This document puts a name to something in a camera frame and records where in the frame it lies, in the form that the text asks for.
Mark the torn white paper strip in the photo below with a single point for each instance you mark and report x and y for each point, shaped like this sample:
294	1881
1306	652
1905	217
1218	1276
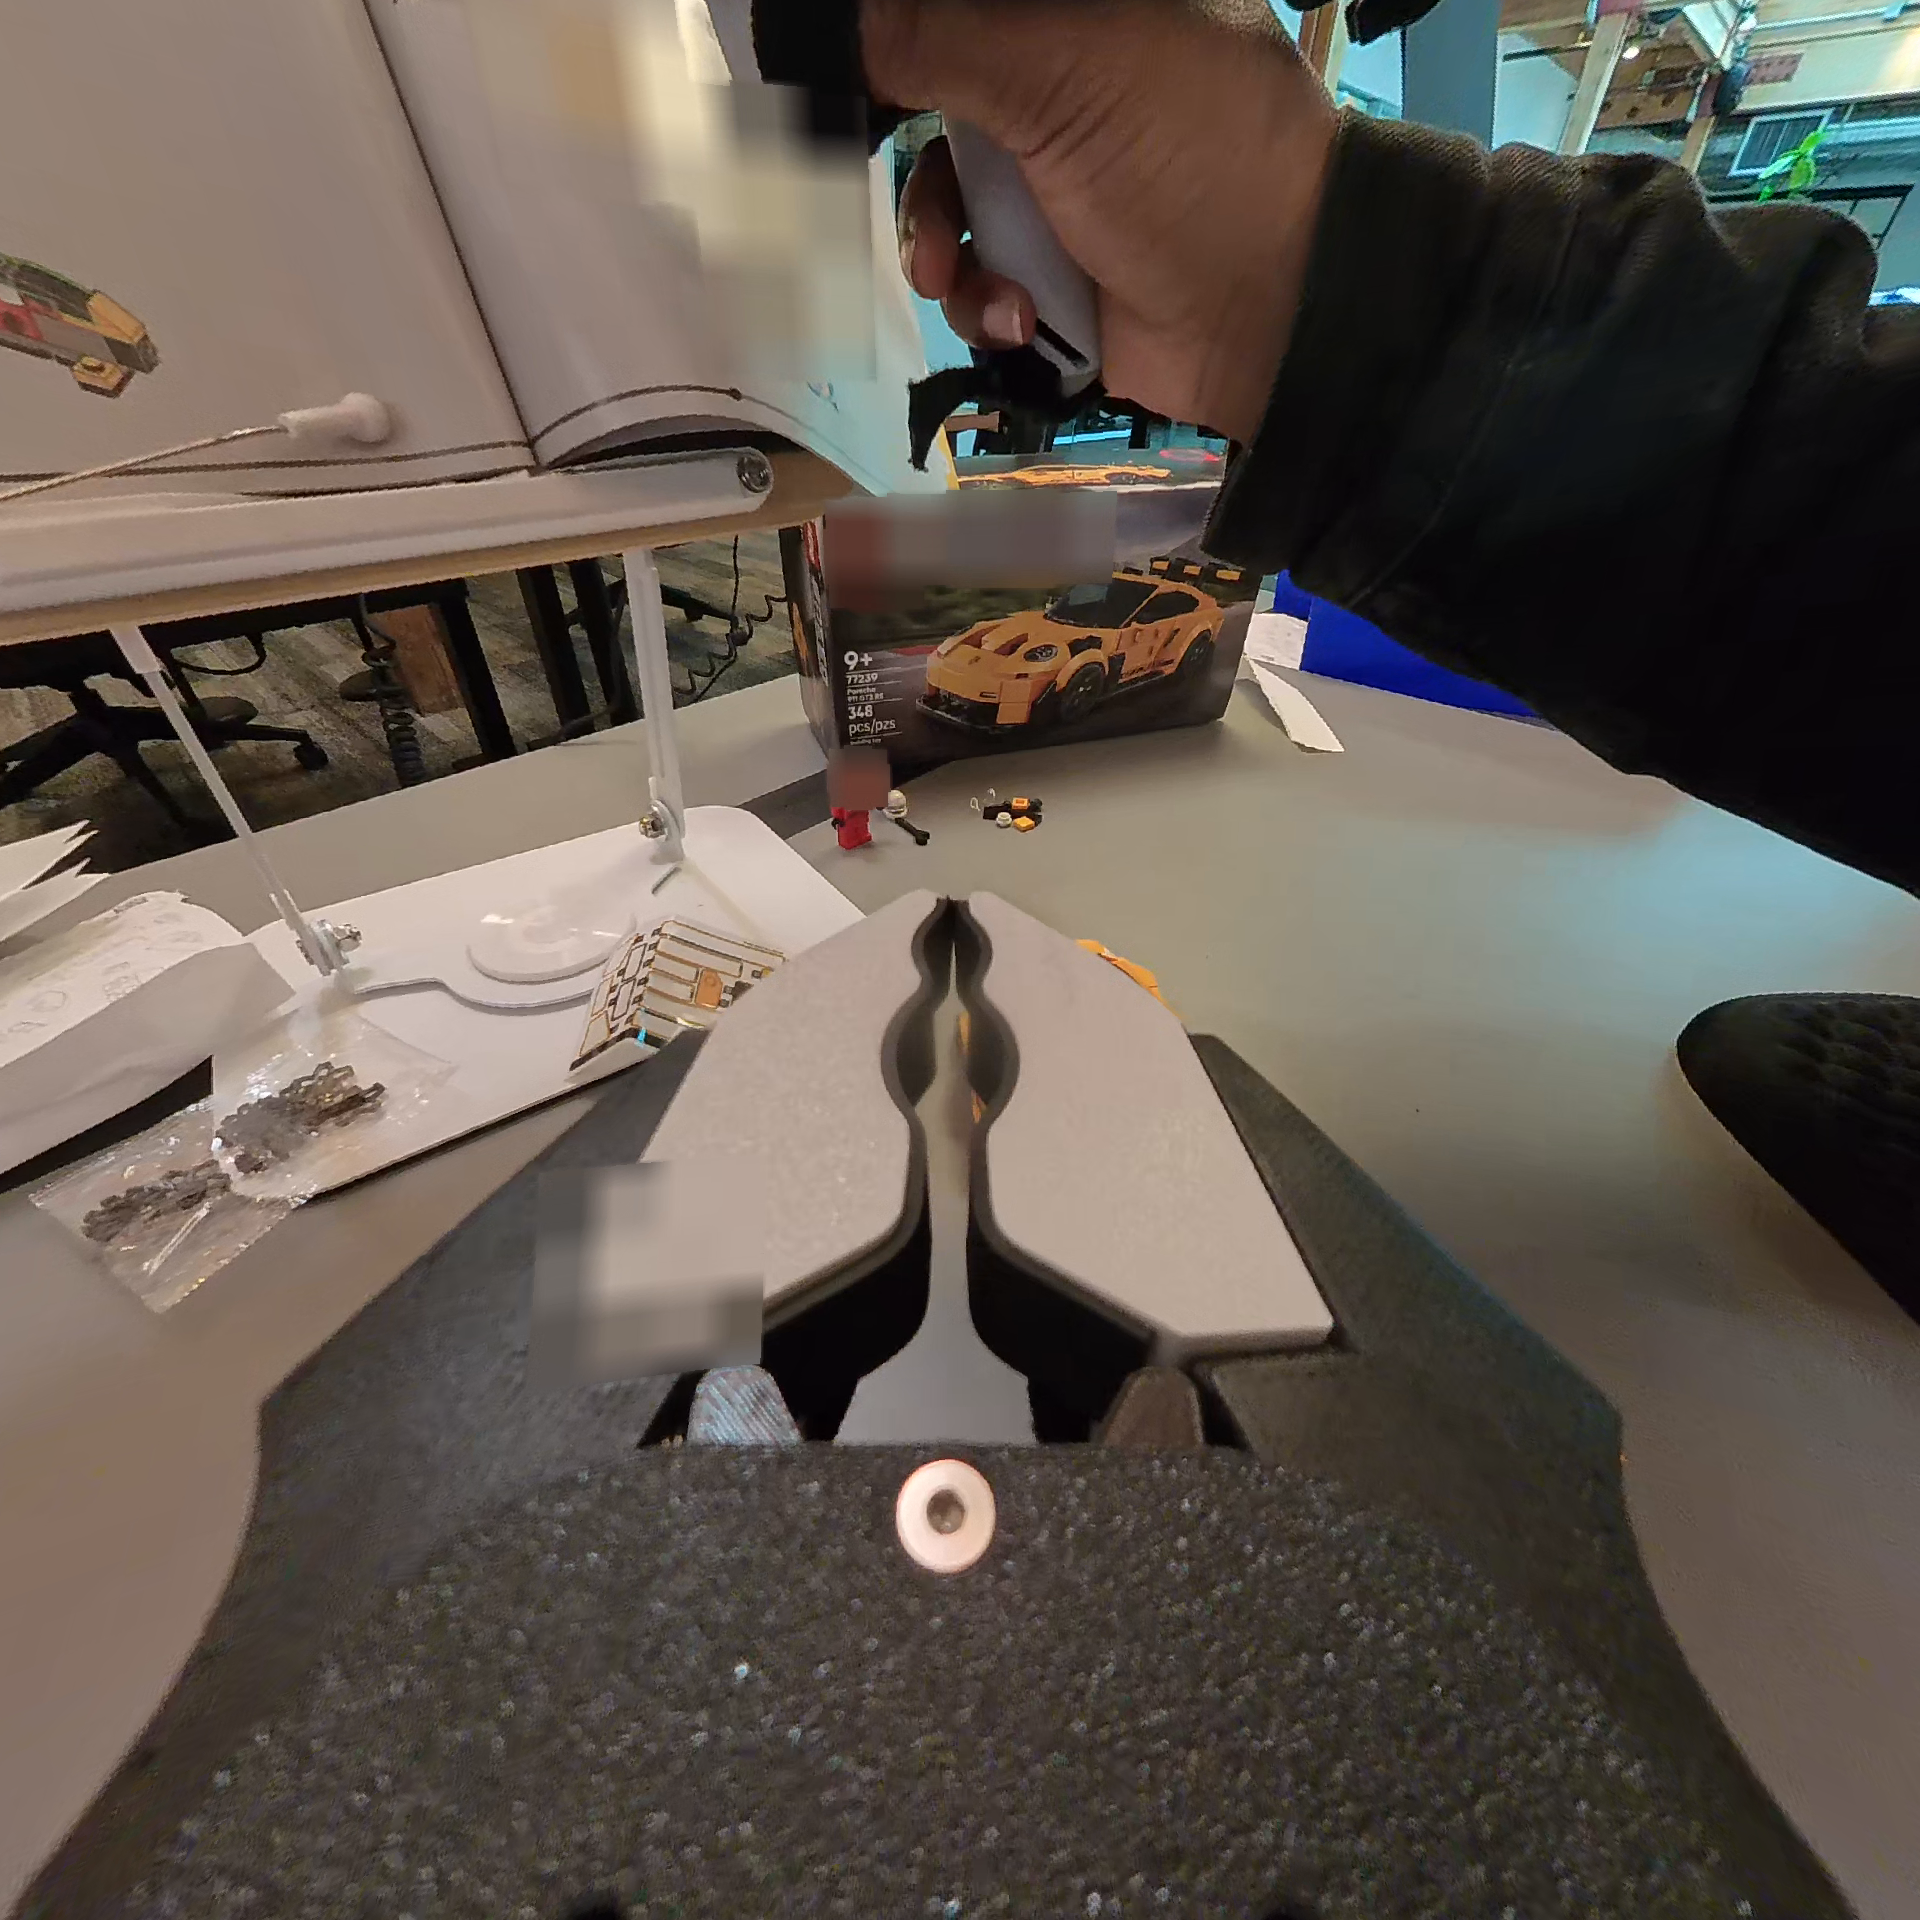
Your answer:
1299	714

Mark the orange lego car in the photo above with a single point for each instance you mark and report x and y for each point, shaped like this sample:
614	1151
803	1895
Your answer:
1125	973

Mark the white paper bag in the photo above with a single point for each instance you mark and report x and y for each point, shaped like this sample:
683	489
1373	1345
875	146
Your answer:
38	886
119	1005

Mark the white book stand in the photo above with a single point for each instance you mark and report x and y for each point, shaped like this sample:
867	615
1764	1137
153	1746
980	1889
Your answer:
721	857

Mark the red lego minifigure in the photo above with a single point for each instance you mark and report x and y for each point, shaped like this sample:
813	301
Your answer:
854	826

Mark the white paper scrap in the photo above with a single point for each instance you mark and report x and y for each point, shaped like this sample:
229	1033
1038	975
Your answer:
1273	639

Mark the lego sticker sheet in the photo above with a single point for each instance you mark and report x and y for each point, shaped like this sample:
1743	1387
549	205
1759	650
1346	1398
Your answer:
675	983

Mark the small orange black lego assembly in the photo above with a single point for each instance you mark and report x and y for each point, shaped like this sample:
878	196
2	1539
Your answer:
1014	812

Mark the person's right hand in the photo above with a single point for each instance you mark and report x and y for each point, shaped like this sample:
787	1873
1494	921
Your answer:
1171	181

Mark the lego instruction booklet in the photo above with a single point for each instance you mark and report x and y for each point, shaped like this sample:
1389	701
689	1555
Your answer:
226	181

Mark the lego set box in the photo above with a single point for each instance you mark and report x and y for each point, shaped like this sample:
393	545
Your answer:
1050	661

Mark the blue plastic bin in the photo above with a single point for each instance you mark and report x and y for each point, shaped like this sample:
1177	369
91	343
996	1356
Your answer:
1412	661

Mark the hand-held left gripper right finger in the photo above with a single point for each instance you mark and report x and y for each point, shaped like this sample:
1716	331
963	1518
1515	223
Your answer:
1142	1171

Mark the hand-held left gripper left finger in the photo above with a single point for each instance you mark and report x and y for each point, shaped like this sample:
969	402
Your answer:
797	1109

